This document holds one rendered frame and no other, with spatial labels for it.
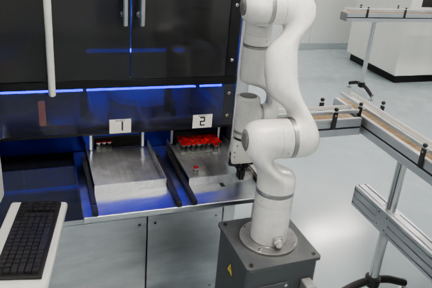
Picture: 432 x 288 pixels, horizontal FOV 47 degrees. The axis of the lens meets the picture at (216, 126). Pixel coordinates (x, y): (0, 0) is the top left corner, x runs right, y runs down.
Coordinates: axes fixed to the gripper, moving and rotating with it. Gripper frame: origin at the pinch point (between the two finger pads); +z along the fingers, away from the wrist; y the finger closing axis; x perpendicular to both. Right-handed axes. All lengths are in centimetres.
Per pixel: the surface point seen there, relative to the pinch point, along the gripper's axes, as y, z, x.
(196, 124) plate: 9.5, -9.0, -28.4
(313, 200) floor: -107, 90, -108
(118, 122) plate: 42, -12, -28
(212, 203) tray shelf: 14.6, 4.5, 11.1
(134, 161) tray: 35.8, 3.6, -24.4
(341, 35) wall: -362, 63, -490
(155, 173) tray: 29.8, 3.8, -12.7
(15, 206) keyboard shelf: 81, 12, -12
